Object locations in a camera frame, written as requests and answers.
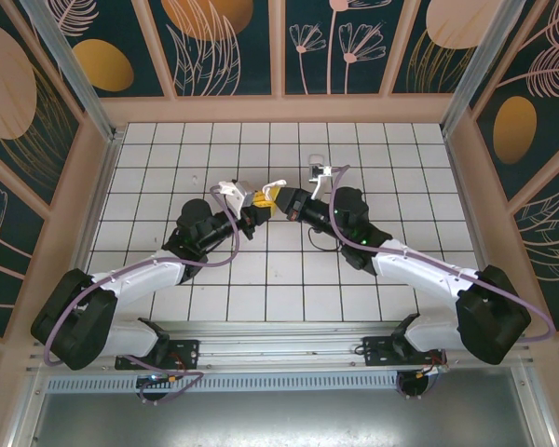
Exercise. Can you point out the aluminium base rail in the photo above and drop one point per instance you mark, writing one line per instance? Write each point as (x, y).
(279, 344)

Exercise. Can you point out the aluminium corner post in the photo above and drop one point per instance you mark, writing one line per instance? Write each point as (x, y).
(74, 79)
(480, 60)

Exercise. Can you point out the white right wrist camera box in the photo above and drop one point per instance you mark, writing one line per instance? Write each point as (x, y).
(319, 188)

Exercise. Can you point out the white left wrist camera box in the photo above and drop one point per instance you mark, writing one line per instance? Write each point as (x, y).
(235, 191)

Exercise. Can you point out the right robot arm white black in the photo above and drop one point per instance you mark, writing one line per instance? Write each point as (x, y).
(424, 274)

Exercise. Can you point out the white earbud charging case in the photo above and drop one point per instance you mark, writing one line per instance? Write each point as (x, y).
(277, 183)

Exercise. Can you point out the aluminium side rail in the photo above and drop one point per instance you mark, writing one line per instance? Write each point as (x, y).
(462, 186)
(103, 186)

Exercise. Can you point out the black round base connector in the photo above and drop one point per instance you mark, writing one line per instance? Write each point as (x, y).
(151, 388)
(417, 384)

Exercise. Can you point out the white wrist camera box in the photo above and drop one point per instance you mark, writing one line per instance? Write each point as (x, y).
(319, 188)
(235, 191)

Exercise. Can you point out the grey metal sheet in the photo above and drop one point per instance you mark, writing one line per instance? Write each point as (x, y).
(284, 419)

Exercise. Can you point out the white closed earbud case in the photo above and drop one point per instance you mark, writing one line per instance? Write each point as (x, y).
(316, 160)

